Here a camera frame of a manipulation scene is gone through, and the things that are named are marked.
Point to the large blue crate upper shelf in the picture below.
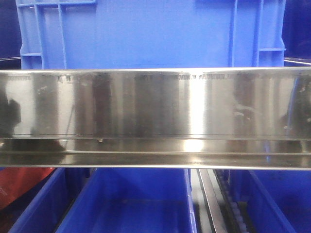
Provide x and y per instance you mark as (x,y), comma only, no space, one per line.
(74,34)

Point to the blue bin lower centre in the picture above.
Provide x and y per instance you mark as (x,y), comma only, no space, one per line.
(133,200)

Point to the blue bin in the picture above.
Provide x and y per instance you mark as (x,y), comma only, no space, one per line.
(278,201)
(42,212)
(133,200)

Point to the metal roller track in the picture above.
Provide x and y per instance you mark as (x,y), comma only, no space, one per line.
(214,208)

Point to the blue bin lower left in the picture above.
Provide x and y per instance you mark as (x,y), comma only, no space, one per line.
(42,212)

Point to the blue bin lower right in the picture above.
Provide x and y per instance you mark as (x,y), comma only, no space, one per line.
(278,201)

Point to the red bag lower left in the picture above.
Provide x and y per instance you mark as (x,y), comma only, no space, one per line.
(16,181)

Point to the stainless steel shelf rail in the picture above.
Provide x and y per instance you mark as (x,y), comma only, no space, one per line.
(223,118)

